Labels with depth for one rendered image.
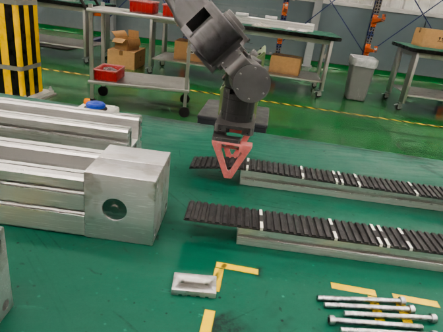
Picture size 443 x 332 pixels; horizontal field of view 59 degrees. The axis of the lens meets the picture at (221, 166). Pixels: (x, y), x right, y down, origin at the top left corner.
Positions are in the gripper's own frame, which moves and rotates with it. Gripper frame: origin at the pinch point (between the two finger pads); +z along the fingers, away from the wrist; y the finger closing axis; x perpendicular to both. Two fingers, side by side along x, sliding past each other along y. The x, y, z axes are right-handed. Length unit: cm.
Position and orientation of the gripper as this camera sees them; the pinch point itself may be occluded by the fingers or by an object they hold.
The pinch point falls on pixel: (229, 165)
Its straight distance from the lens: 72.8
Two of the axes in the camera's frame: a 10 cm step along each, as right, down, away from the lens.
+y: -1.0, 3.8, -9.2
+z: -1.2, 9.1, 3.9
